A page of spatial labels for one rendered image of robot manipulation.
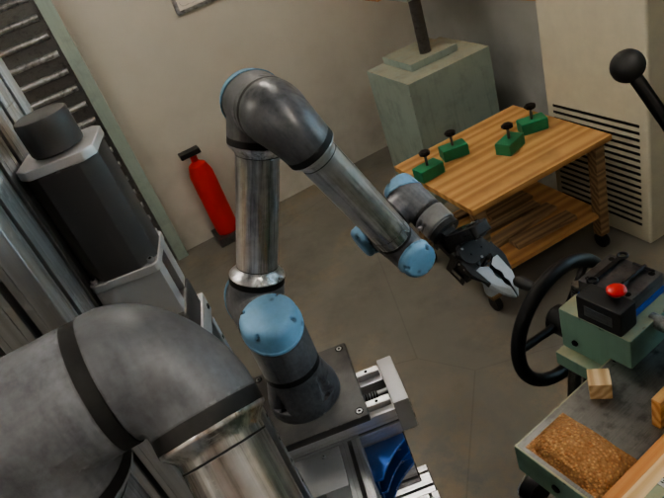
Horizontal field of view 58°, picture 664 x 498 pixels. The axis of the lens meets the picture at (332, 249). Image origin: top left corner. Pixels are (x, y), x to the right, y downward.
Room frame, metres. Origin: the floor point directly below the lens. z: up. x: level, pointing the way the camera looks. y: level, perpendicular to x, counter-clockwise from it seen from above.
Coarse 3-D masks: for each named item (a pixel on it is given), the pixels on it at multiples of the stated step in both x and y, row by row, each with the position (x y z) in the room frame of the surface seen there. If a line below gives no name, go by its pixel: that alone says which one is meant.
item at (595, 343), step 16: (576, 304) 0.74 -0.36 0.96; (656, 304) 0.67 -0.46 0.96; (560, 320) 0.74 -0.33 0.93; (576, 320) 0.71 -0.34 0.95; (640, 320) 0.65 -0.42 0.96; (576, 336) 0.71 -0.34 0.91; (592, 336) 0.68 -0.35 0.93; (608, 336) 0.66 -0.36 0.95; (624, 336) 0.64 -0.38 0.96; (640, 336) 0.63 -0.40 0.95; (656, 336) 0.65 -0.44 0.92; (592, 352) 0.69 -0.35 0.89; (608, 352) 0.66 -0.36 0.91; (624, 352) 0.63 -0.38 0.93; (640, 352) 0.63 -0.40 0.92
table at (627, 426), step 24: (576, 360) 0.70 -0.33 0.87; (648, 360) 0.63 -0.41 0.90; (624, 384) 0.60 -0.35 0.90; (648, 384) 0.58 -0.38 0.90; (576, 408) 0.59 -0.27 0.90; (600, 408) 0.57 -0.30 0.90; (624, 408) 0.56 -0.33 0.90; (648, 408) 0.55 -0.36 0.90; (600, 432) 0.54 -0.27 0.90; (624, 432) 0.52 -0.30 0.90; (648, 432) 0.51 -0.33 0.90; (528, 456) 0.54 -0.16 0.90; (552, 480) 0.50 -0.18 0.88
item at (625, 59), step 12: (612, 60) 0.57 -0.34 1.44; (624, 60) 0.55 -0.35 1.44; (636, 60) 0.55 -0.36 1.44; (612, 72) 0.56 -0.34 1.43; (624, 72) 0.55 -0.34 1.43; (636, 72) 0.55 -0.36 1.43; (636, 84) 0.55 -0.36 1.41; (648, 84) 0.54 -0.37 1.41; (648, 96) 0.54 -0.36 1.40; (648, 108) 0.54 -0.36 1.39; (660, 108) 0.53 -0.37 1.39; (660, 120) 0.53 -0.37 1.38
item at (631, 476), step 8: (656, 448) 0.46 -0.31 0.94; (648, 456) 0.45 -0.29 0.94; (656, 456) 0.45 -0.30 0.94; (640, 464) 0.45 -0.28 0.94; (648, 464) 0.44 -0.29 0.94; (632, 472) 0.44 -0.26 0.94; (640, 472) 0.44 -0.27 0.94; (624, 480) 0.43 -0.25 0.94; (632, 480) 0.43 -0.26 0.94; (616, 488) 0.43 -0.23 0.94; (624, 488) 0.42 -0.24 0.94; (608, 496) 0.42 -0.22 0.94; (616, 496) 0.42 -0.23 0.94
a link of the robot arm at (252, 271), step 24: (240, 72) 1.09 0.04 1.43; (264, 72) 1.07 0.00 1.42; (240, 96) 1.01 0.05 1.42; (240, 144) 1.03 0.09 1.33; (240, 168) 1.05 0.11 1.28; (264, 168) 1.03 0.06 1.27; (240, 192) 1.04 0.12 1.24; (264, 192) 1.03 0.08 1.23; (240, 216) 1.04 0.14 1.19; (264, 216) 1.02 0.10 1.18; (240, 240) 1.03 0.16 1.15; (264, 240) 1.02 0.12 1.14; (240, 264) 1.03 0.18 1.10; (264, 264) 1.01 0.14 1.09; (240, 288) 1.01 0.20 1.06; (264, 288) 0.99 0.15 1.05; (240, 312) 0.98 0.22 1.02
